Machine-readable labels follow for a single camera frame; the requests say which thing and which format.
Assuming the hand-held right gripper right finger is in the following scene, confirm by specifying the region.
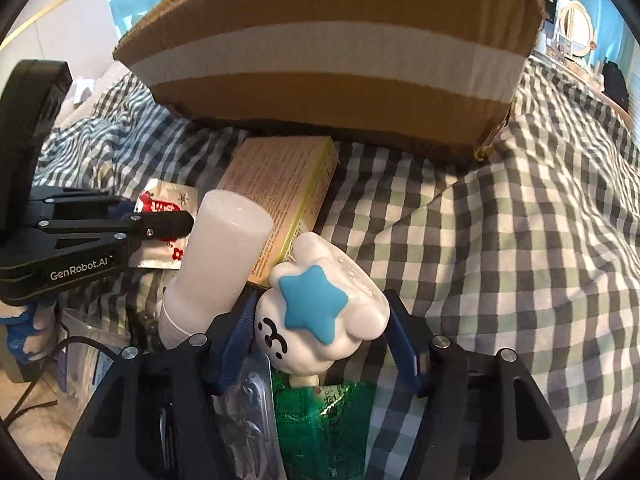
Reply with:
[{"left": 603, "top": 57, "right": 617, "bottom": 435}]
[{"left": 382, "top": 290, "right": 583, "bottom": 480}]

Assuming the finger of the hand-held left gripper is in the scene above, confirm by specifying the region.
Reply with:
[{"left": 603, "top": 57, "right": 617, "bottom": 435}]
[
  {"left": 35, "top": 210, "right": 197, "bottom": 257},
  {"left": 30, "top": 186, "right": 136, "bottom": 221}
]

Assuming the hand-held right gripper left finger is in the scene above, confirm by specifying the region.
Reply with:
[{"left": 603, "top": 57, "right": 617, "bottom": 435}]
[{"left": 55, "top": 292, "right": 261, "bottom": 480}]

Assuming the red white packet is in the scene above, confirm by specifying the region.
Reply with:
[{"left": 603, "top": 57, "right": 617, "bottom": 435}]
[{"left": 131, "top": 177, "right": 201, "bottom": 270}]

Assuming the white cloud toy blue star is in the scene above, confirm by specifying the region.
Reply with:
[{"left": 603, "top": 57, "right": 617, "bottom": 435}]
[{"left": 254, "top": 232, "right": 391, "bottom": 378}]

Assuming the green packet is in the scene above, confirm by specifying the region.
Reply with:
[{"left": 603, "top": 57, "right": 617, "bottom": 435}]
[{"left": 272, "top": 377, "right": 378, "bottom": 480}]

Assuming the brown cardboard box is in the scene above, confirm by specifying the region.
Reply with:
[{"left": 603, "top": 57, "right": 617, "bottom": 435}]
[{"left": 112, "top": 0, "right": 548, "bottom": 161}]

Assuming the person's left hand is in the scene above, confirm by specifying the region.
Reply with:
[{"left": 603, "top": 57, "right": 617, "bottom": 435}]
[{"left": 0, "top": 300, "right": 58, "bottom": 363}]

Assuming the white plastic bottle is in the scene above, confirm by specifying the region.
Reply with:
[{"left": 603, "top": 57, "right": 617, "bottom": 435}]
[{"left": 159, "top": 189, "right": 275, "bottom": 350}]

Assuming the clear blister pack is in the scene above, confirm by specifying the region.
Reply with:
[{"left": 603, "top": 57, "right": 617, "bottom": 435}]
[{"left": 220, "top": 357, "right": 288, "bottom": 480}]

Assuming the beige carton box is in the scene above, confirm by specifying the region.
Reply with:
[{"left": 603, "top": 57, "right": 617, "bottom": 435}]
[{"left": 216, "top": 136, "right": 340, "bottom": 288}]

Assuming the checked cloth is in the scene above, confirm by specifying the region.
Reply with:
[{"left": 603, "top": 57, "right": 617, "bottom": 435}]
[{"left": 37, "top": 55, "right": 640, "bottom": 480}]

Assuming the black backpack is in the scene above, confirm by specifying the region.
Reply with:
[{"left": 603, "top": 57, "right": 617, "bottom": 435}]
[{"left": 601, "top": 61, "right": 630, "bottom": 111}]

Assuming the oval white-framed mirror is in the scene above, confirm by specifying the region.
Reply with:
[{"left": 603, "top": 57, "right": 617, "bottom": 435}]
[{"left": 557, "top": 1, "right": 597, "bottom": 58}]

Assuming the narrow blue curtain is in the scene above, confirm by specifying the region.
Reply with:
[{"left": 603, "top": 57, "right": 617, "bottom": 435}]
[{"left": 570, "top": 0, "right": 640, "bottom": 63}]

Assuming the black cable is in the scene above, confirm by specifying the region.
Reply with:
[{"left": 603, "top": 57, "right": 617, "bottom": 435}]
[{"left": 0, "top": 335, "right": 123, "bottom": 428}]

